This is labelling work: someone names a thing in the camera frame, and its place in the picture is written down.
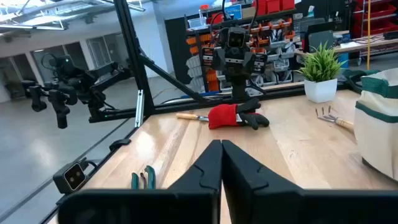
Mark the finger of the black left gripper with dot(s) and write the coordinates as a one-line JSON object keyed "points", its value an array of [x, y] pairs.
{"points": [[243, 65], [224, 63]]}

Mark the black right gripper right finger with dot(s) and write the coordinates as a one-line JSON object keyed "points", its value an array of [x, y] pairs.
{"points": [[264, 202]]}

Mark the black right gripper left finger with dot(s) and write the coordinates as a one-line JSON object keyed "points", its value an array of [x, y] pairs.
{"points": [[192, 202]]}

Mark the red black gardening glove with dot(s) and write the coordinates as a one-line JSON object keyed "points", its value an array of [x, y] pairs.
{"points": [[224, 116]]}

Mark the wooden rolling pin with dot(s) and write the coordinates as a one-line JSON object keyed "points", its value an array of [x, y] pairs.
{"points": [[186, 116]]}

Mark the cream gardening bag green trim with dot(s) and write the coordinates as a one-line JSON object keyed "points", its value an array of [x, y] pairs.
{"points": [[379, 133]]}

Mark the shelf with orange bins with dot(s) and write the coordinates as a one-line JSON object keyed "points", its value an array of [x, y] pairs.
{"points": [[199, 40]]}

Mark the blue sign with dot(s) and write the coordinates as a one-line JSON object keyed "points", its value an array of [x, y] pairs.
{"points": [[234, 12]]}

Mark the black background monitor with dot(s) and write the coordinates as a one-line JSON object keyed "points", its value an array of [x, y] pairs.
{"points": [[320, 39]]}

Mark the green plant white pot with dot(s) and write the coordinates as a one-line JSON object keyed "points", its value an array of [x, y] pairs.
{"points": [[320, 90]]}

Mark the wooden background workbench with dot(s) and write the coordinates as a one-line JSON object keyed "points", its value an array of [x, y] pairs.
{"points": [[357, 46]]}

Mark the red storage shelving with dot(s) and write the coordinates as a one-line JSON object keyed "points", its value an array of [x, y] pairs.
{"points": [[373, 18]]}

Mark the black background robot arms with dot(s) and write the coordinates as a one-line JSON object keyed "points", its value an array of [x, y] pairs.
{"points": [[68, 90]]}

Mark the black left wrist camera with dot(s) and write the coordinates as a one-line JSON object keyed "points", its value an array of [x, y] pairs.
{"points": [[237, 38]]}

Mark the silver metal bracket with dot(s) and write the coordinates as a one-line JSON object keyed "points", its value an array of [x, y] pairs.
{"points": [[140, 109]]}

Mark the black table-level camera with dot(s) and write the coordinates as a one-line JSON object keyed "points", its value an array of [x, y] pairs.
{"points": [[73, 177]]}

